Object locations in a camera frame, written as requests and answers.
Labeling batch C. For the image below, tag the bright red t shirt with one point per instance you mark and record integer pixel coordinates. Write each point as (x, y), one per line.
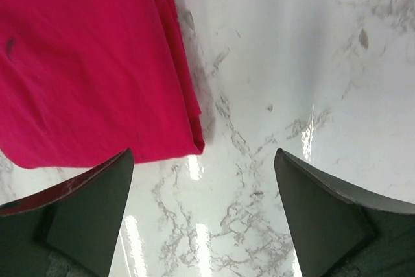
(82, 80)

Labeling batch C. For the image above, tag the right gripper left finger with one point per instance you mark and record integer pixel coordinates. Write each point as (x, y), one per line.
(69, 229)

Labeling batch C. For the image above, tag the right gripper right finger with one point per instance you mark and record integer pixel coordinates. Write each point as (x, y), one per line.
(340, 229)

